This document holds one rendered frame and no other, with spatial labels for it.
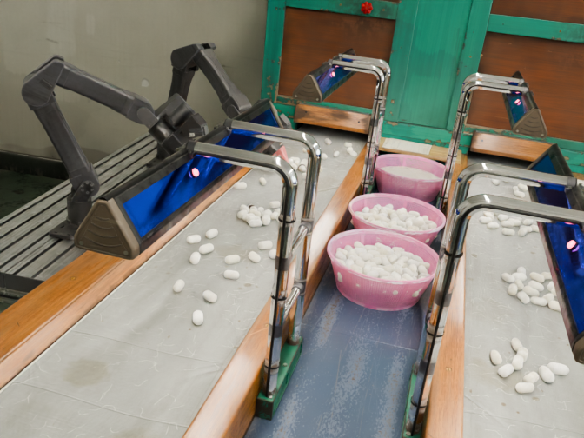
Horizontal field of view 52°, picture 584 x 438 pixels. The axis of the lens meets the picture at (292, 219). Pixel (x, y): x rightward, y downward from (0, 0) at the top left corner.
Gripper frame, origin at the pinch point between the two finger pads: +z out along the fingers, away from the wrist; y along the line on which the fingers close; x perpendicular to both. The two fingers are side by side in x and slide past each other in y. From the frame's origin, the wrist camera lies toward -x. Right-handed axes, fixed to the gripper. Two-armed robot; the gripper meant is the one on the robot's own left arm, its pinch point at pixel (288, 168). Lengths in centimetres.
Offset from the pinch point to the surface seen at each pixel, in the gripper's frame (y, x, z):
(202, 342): -96, -6, 10
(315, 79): -25.4, -33.2, -13.8
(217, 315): -86, -6, 9
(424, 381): -102, -37, 33
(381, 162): 27.5, -16.9, 21.4
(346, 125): 45.8, -10.6, 4.0
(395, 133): 51, -22, 19
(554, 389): -84, -46, 56
